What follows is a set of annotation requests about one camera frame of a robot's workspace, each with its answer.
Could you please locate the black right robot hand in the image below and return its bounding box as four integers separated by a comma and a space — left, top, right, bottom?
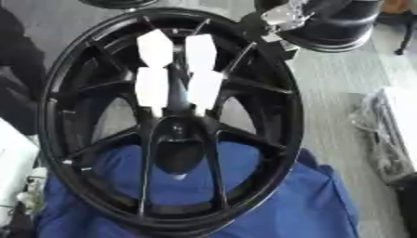
239, 10, 302, 61

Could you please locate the black round wheel rim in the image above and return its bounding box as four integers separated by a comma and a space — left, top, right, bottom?
278, 0, 384, 53
76, 0, 160, 10

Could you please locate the black spoked wheel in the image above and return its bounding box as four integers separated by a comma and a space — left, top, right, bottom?
35, 7, 306, 238

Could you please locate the black stand leg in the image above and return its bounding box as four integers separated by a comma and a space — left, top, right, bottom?
392, 8, 417, 57

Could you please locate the white bulky object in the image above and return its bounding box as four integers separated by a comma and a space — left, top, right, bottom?
0, 117, 43, 218

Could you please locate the clear plastic bag with cables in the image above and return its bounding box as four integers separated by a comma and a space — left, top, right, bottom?
348, 86, 417, 186

